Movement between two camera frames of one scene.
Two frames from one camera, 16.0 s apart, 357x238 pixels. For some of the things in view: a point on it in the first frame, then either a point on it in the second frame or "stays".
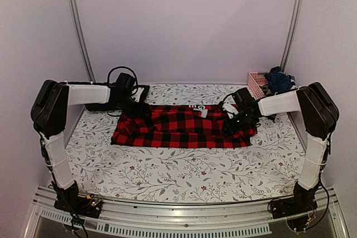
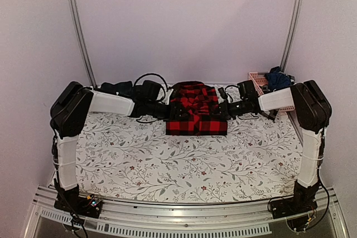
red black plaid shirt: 191,126 -> 203,118
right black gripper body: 242,122 -> 228,113
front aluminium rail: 134,217 stays
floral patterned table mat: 271,166 stays
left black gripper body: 133,110 -> 173,117
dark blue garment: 279,82 stays
